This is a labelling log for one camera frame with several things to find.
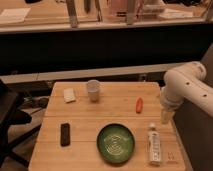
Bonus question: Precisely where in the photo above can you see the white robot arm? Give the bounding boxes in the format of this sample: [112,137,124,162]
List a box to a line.
[159,61,213,124]

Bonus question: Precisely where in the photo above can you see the black office chair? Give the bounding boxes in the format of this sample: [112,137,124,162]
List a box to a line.
[0,79,41,168]

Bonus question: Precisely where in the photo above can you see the orange carrot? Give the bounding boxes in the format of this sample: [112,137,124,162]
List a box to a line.
[135,97,143,113]

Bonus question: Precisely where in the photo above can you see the white sponge block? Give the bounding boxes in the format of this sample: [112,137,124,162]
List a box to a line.
[63,88,76,103]

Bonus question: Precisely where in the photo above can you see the green ceramic bowl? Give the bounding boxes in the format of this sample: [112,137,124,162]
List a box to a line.
[96,123,135,164]

